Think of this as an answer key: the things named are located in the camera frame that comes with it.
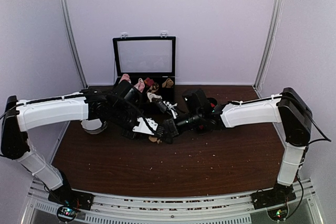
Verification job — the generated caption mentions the aluminium frame post right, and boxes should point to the aluminium frame post right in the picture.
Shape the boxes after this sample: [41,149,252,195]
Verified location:
[254,0,284,93]

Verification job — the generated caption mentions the aluminium frame post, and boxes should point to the aluminium frame post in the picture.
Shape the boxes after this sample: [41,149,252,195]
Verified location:
[254,0,284,93]
[60,0,88,88]

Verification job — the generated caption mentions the red orange argyle sock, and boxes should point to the red orange argyle sock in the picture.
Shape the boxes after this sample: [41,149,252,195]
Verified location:
[196,98,218,135]

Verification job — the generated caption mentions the white fluted bowl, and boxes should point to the white fluted bowl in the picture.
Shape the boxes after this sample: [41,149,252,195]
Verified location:
[81,119,108,135]

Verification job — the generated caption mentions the brown patterned rolled sock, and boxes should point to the brown patterned rolled sock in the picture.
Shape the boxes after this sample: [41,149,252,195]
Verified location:
[147,82,160,93]

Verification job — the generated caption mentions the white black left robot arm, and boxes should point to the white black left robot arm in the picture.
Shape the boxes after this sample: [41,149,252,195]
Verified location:
[1,81,165,205]

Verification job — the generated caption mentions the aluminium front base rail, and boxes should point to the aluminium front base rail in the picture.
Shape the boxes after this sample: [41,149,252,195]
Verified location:
[20,178,323,224]

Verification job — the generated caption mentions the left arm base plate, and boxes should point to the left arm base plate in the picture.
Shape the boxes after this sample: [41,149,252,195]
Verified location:
[48,178,94,210]

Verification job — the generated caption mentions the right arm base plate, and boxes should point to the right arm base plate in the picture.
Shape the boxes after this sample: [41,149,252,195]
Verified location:
[250,184,297,209]

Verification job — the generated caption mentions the aluminium frame post left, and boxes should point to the aluminium frame post left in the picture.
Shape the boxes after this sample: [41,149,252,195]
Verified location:
[60,0,88,88]

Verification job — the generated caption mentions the white pink sock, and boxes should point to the white pink sock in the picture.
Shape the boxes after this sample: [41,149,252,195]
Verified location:
[134,78,145,93]

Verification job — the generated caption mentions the tan rolled sock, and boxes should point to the tan rolled sock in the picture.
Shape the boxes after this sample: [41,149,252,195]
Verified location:
[162,78,174,88]

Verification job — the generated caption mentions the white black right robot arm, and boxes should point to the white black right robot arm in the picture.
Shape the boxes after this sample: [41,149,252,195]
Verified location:
[148,88,312,204]

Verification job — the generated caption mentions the black box with glass lid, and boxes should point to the black box with glass lid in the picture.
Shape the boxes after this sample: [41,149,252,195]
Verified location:
[112,36,176,103]

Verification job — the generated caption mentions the beige brown argyle sock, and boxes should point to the beige brown argyle sock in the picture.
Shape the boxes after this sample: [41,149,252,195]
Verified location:
[148,136,162,144]

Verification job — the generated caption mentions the pink rolled sock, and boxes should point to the pink rolled sock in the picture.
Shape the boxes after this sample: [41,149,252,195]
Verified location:
[120,73,131,83]

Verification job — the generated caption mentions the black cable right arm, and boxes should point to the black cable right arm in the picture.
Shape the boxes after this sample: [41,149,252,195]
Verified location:
[280,92,332,145]

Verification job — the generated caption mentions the white sock in box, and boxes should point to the white sock in box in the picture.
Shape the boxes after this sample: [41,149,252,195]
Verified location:
[147,92,162,102]

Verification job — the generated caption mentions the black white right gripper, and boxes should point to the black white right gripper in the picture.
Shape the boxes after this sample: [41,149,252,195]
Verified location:
[159,110,202,138]

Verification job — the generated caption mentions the dark red rolled sock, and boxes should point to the dark red rolled sock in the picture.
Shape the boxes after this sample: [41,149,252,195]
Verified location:
[144,78,155,87]

